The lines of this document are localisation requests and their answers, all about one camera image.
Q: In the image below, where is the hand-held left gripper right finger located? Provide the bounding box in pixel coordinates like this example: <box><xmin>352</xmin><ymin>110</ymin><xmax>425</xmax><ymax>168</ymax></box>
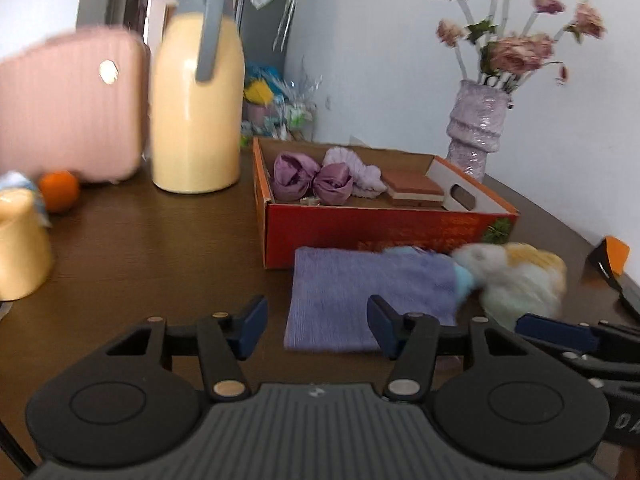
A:
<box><xmin>367</xmin><ymin>295</ymin><xmax>526</xmax><ymax>403</ymax></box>

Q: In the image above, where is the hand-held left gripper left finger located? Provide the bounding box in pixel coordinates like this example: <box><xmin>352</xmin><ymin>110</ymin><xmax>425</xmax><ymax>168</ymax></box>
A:
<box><xmin>105</xmin><ymin>295</ymin><xmax>268</xmax><ymax>403</ymax></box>

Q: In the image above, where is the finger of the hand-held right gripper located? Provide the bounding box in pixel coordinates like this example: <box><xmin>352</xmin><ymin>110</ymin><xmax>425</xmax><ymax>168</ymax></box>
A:
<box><xmin>515</xmin><ymin>313</ymin><xmax>640</xmax><ymax>356</ymax></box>
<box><xmin>530</xmin><ymin>337</ymin><xmax>640</xmax><ymax>383</ymax></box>

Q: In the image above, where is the purple cloth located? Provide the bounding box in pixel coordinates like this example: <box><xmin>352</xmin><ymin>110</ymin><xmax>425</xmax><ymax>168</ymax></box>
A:
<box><xmin>283</xmin><ymin>246</ymin><xmax>466</xmax><ymax>353</ymax></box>

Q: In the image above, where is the pastel plush toy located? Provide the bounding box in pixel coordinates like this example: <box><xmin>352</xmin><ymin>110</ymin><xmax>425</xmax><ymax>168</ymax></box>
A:
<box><xmin>385</xmin><ymin>242</ymin><xmax>568</xmax><ymax>331</ymax></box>

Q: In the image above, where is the red cardboard box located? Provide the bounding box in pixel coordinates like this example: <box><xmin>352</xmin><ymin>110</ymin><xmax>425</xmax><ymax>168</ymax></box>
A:
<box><xmin>251</xmin><ymin>136</ymin><xmax>520</xmax><ymax>271</ymax></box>

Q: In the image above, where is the brown sponge cake toy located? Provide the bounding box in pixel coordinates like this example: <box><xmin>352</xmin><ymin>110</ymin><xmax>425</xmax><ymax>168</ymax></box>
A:
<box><xmin>381</xmin><ymin>170</ymin><xmax>446</xmax><ymax>208</ymax></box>

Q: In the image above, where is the pink white scrunchie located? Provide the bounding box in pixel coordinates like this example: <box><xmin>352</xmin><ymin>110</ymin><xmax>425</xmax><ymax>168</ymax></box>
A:
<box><xmin>322</xmin><ymin>146</ymin><xmax>388</xmax><ymax>198</ymax></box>

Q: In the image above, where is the purple satin bow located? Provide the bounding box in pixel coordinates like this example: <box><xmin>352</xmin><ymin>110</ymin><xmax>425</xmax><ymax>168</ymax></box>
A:
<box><xmin>272</xmin><ymin>152</ymin><xmax>354</xmax><ymax>207</ymax></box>

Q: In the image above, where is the orange black device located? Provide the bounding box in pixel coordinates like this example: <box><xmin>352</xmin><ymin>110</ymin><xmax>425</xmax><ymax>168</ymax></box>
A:
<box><xmin>587</xmin><ymin>236</ymin><xmax>632</xmax><ymax>281</ymax></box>

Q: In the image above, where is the yellow thermos jug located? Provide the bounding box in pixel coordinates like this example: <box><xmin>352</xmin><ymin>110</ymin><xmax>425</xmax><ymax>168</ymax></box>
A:
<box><xmin>150</xmin><ymin>0</ymin><xmax>246</xmax><ymax>194</ymax></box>

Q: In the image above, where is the purple vase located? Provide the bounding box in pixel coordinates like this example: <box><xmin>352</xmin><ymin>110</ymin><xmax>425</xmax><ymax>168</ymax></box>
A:
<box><xmin>446</xmin><ymin>79</ymin><xmax>513</xmax><ymax>183</ymax></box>

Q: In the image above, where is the clear wrapped bouquet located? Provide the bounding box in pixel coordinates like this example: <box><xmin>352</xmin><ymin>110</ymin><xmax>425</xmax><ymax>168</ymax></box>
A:
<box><xmin>277</xmin><ymin>60</ymin><xmax>321</xmax><ymax>141</ymax></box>

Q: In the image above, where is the orange fruit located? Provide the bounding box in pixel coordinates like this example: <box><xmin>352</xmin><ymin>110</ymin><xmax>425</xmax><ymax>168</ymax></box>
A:
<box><xmin>39</xmin><ymin>171</ymin><xmax>81</xmax><ymax>213</ymax></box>

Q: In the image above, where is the yellow plastic basket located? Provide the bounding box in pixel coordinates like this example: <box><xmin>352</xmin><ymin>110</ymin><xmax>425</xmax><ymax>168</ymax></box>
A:
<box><xmin>244</xmin><ymin>80</ymin><xmax>276</xmax><ymax>106</ymax></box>

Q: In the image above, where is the yellow mug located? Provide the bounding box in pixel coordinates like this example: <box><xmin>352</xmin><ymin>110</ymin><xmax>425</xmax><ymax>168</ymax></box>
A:
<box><xmin>0</xmin><ymin>187</ymin><xmax>53</xmax><ymax>301</ymax></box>

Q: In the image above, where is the blue plastic rack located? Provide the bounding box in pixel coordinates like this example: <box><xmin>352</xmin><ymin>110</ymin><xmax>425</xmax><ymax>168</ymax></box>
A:
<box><xmin>244</xmin><ymin>62</ymin><xmax>281</xmax><ymax>86</ymax></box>

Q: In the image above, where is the blue tissue packet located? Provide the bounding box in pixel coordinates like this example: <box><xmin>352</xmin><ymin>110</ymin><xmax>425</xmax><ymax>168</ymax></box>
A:
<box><xmin>0</xmin><ymin>171</ymin><xmax>51</xmax><ymax>231</ymax></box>

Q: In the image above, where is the pink suitcase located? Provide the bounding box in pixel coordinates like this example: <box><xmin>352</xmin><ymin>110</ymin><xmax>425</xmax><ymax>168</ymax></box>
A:
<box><xmin>0</xmin><ymin>27</ymin><xmax>151</xmax><ymax>183</ymax></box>

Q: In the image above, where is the dried rose bouquet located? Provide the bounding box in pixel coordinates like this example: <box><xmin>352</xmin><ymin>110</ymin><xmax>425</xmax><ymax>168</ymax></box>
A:
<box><xmin>426</xmin><ymin>0</ymin><xmax>606</xmax><ymax>93</ymax></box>

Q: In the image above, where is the grey fridge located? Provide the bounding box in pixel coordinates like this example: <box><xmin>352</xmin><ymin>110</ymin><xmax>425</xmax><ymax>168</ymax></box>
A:
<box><xmin>235</xmin><ymin>0</ymin><xmax>301</xmax><ymax>68</ymax></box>

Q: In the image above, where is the hanging umbrella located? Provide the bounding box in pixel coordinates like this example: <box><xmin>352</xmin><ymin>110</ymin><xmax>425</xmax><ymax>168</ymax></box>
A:
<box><xmin>272</xmin><ymin>0</ymin><xmax>298</xmax><ymax>51</ymax></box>

